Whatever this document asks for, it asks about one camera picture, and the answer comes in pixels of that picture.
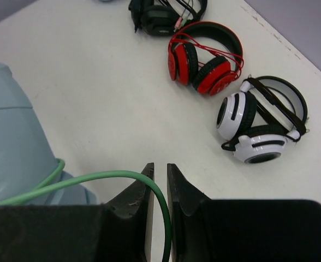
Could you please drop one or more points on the light blue headphones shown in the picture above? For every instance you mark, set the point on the light blue headphones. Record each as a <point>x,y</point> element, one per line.
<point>26,159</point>

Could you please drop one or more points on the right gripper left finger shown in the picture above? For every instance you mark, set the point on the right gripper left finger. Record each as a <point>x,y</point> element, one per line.
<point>120,230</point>

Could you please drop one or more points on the white and black headphones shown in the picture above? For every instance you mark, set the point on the white and black headphones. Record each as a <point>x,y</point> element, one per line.
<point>259,120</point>

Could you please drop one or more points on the red and black headphones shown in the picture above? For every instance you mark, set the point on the red and black headphones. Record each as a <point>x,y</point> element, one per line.
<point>207,69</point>

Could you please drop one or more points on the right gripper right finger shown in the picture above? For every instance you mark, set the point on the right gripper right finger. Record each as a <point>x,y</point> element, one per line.
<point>206,229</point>

